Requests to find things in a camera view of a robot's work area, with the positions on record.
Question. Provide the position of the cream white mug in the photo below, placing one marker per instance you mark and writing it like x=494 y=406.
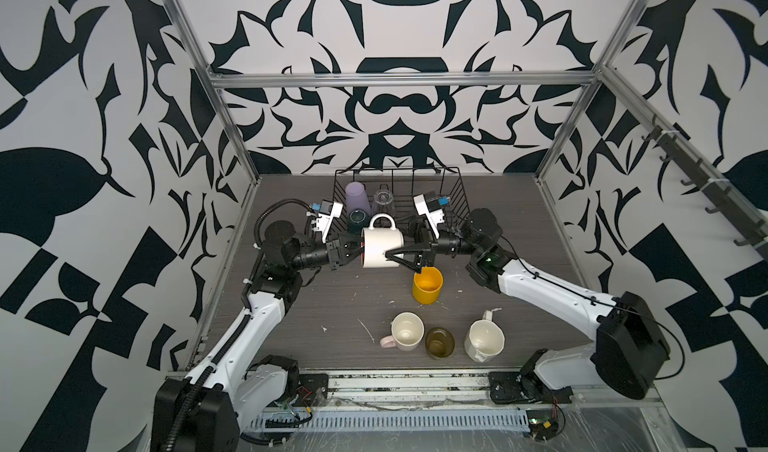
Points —
x=484 y=340

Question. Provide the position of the green circuit board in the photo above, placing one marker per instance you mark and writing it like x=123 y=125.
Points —
x=544 y=425

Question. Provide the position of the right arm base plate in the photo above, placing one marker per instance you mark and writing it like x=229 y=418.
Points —
x=506 y=388

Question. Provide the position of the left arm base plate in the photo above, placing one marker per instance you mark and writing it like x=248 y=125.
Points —
x=311 y=390

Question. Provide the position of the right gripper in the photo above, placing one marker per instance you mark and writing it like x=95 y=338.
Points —
x=426 y=254

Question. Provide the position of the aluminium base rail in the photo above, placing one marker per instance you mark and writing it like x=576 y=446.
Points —
x=422 y=388

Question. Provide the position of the clear glass tumbler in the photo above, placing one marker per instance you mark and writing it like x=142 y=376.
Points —
x=384 y=202

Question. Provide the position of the yellow mug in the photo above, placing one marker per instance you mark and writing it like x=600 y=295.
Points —
x=427 y=285

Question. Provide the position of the dark green mug white inside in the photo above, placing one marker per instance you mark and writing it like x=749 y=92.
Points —
x=358 y=220

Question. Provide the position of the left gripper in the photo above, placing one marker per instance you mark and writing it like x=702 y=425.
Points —
x=335 y=252

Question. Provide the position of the olive green glass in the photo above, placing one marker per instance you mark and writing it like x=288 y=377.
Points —
x=439 y=343

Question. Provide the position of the black wire dish rack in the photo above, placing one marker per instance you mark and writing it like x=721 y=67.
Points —
x=367 y=191

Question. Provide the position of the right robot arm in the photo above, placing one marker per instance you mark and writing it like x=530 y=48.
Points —
x=627 y=347

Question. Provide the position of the white slotted cable duct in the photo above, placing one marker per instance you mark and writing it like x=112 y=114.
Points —
x=515 y=421

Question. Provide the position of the aluminium frame crossbar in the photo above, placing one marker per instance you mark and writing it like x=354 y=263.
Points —
x=401 y=79

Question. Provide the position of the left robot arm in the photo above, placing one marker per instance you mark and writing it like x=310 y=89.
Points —
x=210 y=407

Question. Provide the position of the lavender plastic cup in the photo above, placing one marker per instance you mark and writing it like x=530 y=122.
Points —
x=357 y=198

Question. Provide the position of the white mug red inside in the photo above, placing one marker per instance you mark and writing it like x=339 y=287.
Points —
x=380 y=237

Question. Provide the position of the cream mug pink handle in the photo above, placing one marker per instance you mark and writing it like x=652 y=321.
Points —
x=406 y=333

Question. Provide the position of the grey wall hook rail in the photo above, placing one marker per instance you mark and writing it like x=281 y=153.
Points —
x=700 y=175

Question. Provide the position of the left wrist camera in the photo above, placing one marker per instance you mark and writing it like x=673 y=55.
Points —
x=320 y=217

